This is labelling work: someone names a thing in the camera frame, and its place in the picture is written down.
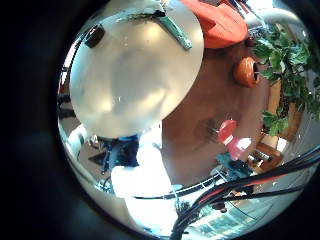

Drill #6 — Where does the dark round vase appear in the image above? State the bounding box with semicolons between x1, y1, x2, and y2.
83;23;106;49

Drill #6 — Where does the round white table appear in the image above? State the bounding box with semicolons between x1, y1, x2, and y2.
69;0;205;139

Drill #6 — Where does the red chair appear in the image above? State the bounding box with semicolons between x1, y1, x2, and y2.
215;119;253;162

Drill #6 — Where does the orange sofa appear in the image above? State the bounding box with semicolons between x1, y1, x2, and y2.
181;0;249;50

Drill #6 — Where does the wooden cabinet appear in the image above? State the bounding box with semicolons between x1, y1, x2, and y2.
248;81;303;174

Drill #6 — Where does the green leafy plant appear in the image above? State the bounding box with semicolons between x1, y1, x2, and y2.
253;24;320;137

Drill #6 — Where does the white pipe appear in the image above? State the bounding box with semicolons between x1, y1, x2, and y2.
244;7;303;29

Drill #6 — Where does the black cable bundle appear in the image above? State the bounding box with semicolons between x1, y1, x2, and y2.
169;144;320;240

